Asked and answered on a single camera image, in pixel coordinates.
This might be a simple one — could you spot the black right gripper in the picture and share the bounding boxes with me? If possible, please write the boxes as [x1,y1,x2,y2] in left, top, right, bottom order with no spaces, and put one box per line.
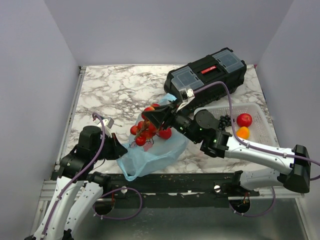
[142,98,201,145]

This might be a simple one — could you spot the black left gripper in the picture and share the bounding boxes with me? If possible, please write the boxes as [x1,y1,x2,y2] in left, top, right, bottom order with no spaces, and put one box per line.
[92,132,129,161]

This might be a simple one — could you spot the small fake fruit cluster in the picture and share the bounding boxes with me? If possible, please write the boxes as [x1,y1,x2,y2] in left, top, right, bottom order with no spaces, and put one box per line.
[129,112,173,151]

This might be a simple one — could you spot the dark fake grapes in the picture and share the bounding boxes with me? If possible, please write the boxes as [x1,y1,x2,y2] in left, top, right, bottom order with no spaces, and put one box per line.
[218,114,232,131]

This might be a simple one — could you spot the yellow fake mango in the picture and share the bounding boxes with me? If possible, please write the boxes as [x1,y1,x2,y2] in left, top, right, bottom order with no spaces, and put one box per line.
[236,126,250,140]

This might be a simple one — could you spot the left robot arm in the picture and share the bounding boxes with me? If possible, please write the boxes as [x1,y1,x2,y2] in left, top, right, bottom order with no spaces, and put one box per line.
[28,125,127,240]

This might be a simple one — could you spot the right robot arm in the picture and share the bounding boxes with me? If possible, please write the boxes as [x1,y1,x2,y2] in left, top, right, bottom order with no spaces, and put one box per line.
[142,103,311,196]

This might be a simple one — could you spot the red fake apple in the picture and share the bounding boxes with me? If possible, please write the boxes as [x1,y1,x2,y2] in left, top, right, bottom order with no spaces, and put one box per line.
[236,113,253,128]

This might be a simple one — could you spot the black plastic toolbox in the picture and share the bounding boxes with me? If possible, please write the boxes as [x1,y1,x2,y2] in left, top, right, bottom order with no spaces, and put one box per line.
[163,47,247,115]

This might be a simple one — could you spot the white perforated plastic basket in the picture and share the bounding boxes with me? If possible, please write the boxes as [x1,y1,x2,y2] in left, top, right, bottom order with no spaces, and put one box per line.
[194,102,277,147]

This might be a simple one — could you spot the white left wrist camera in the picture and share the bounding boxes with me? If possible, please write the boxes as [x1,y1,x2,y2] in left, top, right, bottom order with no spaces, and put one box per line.
[102,117,114,137]

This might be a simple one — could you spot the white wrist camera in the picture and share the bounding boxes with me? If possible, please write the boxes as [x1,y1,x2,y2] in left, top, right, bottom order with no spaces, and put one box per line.
[177,87,195,112]
[102,117,114,137]

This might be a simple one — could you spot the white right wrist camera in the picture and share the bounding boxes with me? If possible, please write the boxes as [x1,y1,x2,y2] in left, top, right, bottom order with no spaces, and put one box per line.
[177,87,195,112]

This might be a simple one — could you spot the aluminium frame rail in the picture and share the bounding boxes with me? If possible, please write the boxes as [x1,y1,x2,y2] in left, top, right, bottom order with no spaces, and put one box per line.
[33,64,80,199]

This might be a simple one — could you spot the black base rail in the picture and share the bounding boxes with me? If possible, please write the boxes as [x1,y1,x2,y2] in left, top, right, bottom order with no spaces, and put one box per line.
[51,169,261,208]

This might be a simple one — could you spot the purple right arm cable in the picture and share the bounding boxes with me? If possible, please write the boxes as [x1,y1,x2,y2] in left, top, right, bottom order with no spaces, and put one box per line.
[193,81,320,218]

